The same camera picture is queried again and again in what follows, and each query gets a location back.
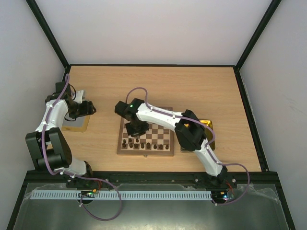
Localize gold tin lid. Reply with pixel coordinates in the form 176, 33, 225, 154
61, 115, 90, 132

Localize wooden chess board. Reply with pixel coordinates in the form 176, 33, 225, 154
115, 103, 175, 157

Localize gold tin with pieces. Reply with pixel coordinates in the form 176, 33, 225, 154
180, 119, 216, 152

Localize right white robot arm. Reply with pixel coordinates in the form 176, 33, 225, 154
115, 98, 227, 188

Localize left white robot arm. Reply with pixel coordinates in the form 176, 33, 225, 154
25, 81, 96, 178

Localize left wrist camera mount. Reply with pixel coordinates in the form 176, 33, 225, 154
73, 90, 85, 104

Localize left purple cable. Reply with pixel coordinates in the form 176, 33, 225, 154
41, 73, 123, 221

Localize grey slotted cable duct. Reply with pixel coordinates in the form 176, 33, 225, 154
30, 190, 212, 201

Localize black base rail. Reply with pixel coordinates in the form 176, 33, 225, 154
25, 170, 279, 190

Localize black frame left post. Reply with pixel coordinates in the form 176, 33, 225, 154
26, 0, 69, 69

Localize black frame post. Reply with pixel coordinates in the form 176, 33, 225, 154
236, 0, 282, 69
26, 0, 69, 69

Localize black frame right post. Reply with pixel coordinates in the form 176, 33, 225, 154
236, 0, 282, 69

